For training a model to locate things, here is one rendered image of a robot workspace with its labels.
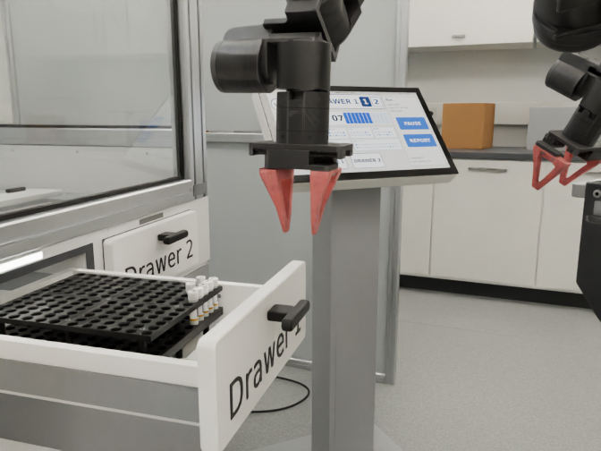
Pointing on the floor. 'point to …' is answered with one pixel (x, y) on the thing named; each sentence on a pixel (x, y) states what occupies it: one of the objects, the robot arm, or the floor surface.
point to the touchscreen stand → (344, 327)
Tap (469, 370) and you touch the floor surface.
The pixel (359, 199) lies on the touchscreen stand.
